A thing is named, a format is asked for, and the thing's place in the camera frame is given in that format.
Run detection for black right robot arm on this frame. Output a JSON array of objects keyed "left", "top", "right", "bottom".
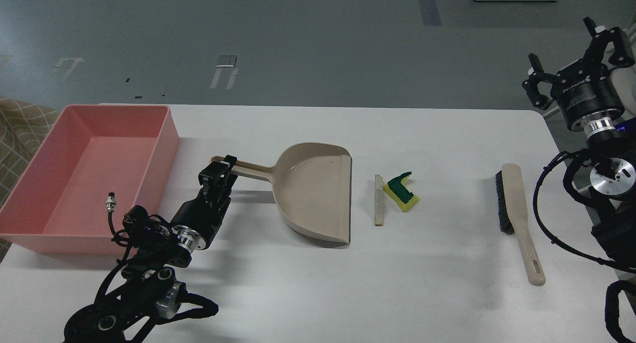
[{"left": 522, "top": 17, "right": 636, "bottom": 273}]

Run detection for beige plastic dustpan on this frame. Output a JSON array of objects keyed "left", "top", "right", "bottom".
[{"left": 231, "top": 142, "right": 353, "bottom": 246}]

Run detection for beige checkered cloth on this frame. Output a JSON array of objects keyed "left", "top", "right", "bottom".
[{"left": 0, "top": 97, "right": 59, "bottom": 261}]

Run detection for beige hand brush black bristles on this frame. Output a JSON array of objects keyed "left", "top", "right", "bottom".
[{"left": 495, "top": 163, "right": 547, "bottom": 287}]

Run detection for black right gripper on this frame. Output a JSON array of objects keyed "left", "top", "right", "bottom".
[{"left": 522, "top": 17, "right": 635, "bottom": 132}]

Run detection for yellow green sponge piece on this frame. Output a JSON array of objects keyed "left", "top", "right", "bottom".
[{"left": 382, "top": 171, "right": 421, "bottom": 212}]

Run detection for pink plastic bin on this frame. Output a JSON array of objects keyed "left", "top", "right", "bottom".
[{"left": 0, "top": 104, "right": 179, "bottom": 255}]

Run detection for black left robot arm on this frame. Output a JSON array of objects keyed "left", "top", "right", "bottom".
[{"left": 64, "top": 156, "right": 237, "bottom": 343}]

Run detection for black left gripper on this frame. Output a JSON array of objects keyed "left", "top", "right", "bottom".
[{"left": 172, "top": 155, "right": 237, "bottom": 252}]

